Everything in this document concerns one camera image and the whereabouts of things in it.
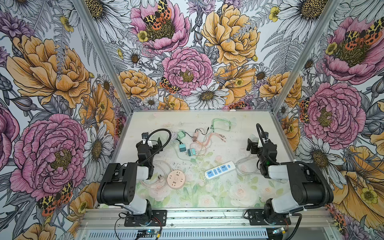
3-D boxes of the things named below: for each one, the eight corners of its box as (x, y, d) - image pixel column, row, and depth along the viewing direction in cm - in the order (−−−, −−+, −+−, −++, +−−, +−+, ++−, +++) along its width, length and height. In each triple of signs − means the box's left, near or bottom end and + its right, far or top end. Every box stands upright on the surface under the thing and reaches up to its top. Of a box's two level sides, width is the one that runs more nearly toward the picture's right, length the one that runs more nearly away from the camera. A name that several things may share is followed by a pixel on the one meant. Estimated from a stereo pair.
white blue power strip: (206, 180, 88) (206, 178, 86) (203, 173, 91) (203, 171, 88) (236, 168, 93) (237, 166, 91) (232, 162, 95) (233, 160, 93)
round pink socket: (166, 189, 85) (166, 187, 83) (168, 171, 91) (168, 170, 89) (184, 189, 85) (184, 187, 83) (185, 171, 91) (185, 170, 89)
